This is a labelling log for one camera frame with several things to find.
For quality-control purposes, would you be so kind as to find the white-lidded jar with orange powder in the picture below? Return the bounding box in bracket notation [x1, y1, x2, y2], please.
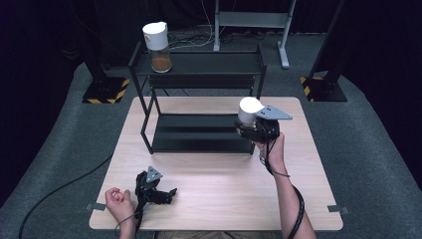
[141, 21, 173, 74]

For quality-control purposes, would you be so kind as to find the person's left hand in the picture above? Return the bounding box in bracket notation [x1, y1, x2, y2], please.
[105, 187, 135, 225]

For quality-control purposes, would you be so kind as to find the black metal two-tier rack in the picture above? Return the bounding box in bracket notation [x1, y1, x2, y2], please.
[128, 41, 268, 155]

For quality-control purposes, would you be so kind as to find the bundle of floor cables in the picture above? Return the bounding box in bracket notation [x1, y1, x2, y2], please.
[165, 24, 217, 53]

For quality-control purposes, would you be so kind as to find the person's right hand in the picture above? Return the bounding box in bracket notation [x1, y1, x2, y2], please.
[255, 132, 287, 174]

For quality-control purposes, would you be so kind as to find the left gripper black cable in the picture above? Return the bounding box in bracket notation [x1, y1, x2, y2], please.
[113, 198, 147, 239]

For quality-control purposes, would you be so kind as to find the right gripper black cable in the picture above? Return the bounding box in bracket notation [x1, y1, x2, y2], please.
[259, 122, 306, 239]

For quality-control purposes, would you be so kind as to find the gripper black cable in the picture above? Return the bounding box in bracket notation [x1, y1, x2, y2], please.
[259, 122, 306, 239]
[113, 198, 147, 239]

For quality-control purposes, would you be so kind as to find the black stand with striped base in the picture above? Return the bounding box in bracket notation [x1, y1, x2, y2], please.
[300, 0, 348, 103]
[71, 0, 131, 105]

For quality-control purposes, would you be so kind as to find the black floor cable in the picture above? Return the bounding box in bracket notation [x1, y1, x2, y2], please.
[19, 154, 113, 239]

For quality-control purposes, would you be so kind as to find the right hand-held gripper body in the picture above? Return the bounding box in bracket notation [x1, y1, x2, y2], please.
[241, 104, 294, 144]

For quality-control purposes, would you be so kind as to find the white-lidded glass jar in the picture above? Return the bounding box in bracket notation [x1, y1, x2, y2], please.
[237, 97, 267, 128]

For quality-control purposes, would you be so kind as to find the grey flat table tab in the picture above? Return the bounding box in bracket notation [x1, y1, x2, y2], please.
[326, 204, 350, 214]
[85, 202, 107, 212]

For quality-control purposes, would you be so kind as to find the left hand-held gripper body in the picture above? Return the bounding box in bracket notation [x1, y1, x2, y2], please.
[134, 165, 168, 205]

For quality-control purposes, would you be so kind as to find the grey metal stand frame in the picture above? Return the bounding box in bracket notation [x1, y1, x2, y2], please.
[213, 0, 298, 70]

